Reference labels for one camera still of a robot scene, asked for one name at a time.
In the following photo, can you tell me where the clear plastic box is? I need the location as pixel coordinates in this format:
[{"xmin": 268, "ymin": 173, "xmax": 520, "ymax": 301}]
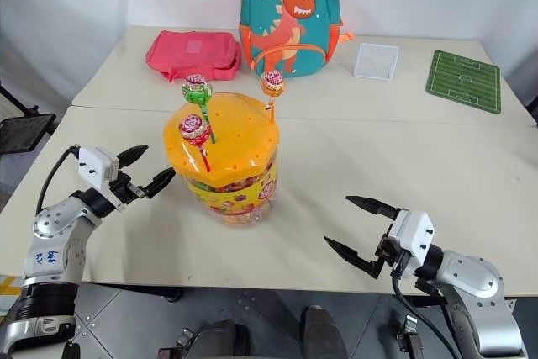
[{"xmin": 351, "ymin": 42, "xmax": 401, "ymax": 82}]

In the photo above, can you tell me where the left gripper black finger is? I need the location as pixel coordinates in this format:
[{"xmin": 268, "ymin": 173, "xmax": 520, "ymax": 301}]
[
  {"xmin": 141, "ymin": 166, "xmax": 177, "ymax": 200},
  {"xmin": 116, "ymin": 145, "xmax": 150, "ymax": 169}
]

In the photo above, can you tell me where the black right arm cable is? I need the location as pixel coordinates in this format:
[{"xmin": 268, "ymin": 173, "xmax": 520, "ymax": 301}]
[{"xmin": 392, "ymin": 266, "xmax": 463, "ymax": 359}]

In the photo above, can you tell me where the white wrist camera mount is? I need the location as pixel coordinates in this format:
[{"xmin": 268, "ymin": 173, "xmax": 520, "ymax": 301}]
[
  {"xmin": 77, "ymin": 146, "xmax": 127, "ymax": 211},
  {"xmin": 386, "ymin": 209, "xmax": 435, "ymax": 272}
]

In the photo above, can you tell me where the green-wrapped lollipop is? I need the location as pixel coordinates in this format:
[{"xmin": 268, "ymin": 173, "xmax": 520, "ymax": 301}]
[{"xmin": 181, "ymin": 74, "xmax": 217, "ymax": 145}]

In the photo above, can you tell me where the pink fabric pouch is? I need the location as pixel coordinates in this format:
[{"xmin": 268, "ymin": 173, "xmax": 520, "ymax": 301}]
[{"xmin": 145, "ymin": 29, "xmax": 244, "ymax": 84}]

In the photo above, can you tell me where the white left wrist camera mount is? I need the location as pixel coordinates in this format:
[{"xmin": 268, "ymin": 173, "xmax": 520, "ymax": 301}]
[{"xmin": 77, "ymin": 146, "xmax": 127, "ymax": 211}]

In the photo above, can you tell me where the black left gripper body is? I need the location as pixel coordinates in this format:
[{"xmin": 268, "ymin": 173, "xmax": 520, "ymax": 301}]
[{"xmin": 108, "ymin": 168, "xmax": 147, "ymax": 205}]

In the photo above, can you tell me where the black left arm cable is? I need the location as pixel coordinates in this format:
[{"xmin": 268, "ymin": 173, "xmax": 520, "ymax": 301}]
[{"xmin": 36, "ymin": 145, "xmax": 82, "ymax": 215}]

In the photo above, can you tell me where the teal dinosaur backpack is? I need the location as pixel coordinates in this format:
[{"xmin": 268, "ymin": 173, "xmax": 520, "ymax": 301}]
[{"xmin": 238, "ymin": 0, "xmax": 356, "ymax": 80}]

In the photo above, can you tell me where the red-wrapped lollipop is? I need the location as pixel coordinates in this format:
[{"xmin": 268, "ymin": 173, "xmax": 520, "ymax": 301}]
[{"xmin": 178, "ymin": 114, "xmax": 212, "ymax": 173}]

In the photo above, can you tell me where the green soccer field mat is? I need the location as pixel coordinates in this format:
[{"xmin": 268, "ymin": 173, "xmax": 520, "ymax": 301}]
[{"xmin": 425, "ymin": 50, "xmax": 504, "ymax": 115}]

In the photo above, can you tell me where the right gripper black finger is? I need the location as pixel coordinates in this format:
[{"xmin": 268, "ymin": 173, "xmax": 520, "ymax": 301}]
[
  {"xmin": 345, "ymin": 195, "xmax": 403, "ymax": 222},
  {"xmin": 323, "ymin": 235, "xmax": 386, "ymax": 280}
]

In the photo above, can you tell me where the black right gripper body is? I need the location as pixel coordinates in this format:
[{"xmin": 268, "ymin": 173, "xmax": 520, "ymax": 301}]
[{"xmin": 375, "ymin": 230, "xmax": 415, "ymax": 281}]

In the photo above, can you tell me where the black mesh tray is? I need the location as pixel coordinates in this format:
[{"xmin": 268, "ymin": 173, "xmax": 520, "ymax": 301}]
[{"xmin": 0, "ymin": 112, "xmax": 57, "ymax": 155}]

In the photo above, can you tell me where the dark rounded shape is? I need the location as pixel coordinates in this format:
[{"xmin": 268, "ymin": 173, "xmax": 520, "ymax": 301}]
[
  {"xmin": 196, "ymin": 319, "xmax": 250, "ymax": 359},
  {"xmin": 302, "ymin": 304, "xmax": 349, "ymax": 359}
]

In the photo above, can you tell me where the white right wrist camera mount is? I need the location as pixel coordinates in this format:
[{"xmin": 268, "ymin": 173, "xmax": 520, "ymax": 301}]
[{"xmin": 386, "ymin": 209, "xmax": 435, "ymax": 272}]

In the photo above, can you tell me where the orange-wrapped lollipop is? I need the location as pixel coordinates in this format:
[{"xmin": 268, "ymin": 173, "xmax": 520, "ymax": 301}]
[{"xmin": 259, "ymin": 69, "xmax": 287, "ymax": 124}]

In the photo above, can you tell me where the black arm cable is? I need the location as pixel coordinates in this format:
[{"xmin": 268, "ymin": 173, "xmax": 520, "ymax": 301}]
[
  {"xmin": 392, "ymin": 266, "xmax": 463, "ymax": 359},
  {"xmin": 36, "ymin": 145, "xmax": 82, "ymax": 215}
]

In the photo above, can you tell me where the yellow-lidded lollipop jar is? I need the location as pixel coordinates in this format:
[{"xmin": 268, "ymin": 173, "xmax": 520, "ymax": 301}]
[{"xmin": 163, "ymin": 92, "xmax": 282, "ymax": 229}]

